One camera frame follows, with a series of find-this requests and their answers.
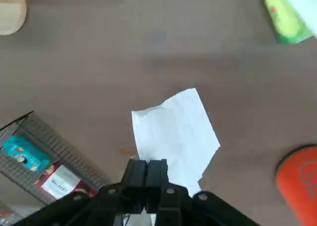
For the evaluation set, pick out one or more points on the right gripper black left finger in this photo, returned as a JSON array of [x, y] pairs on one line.
[[133, 176]]

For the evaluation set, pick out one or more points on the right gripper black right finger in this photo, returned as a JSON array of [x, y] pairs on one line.
[[157, 176]]

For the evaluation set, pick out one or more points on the white tissue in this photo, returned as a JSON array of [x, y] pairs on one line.
[[178, 131]]

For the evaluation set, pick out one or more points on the orange bin with hinged lid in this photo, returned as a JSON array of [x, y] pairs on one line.
[[294, 186]]

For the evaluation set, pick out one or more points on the green tissue pack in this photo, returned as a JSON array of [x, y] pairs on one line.
[[287, 20]]

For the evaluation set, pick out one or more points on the red Walkers biscuit box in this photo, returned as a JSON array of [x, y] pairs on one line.
[[62, 181]]

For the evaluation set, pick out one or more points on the teal snack packet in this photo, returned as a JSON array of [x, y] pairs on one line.
[[24, 151]]

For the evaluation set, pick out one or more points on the wooden paper towel holder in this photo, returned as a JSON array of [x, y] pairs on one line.
[[10, 13]]

